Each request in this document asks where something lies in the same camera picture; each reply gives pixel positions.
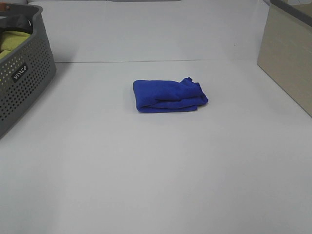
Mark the beige storage box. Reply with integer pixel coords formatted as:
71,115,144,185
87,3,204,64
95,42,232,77
257,0,312,115

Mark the blue microfibre towel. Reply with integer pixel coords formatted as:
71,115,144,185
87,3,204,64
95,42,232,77
133,78,208,114

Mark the yellow-green towel in basket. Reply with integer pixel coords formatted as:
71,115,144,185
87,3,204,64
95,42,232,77
0,31,31,59

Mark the grey perforated plastic basket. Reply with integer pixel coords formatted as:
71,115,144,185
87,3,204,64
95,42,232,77
0,2,56,136

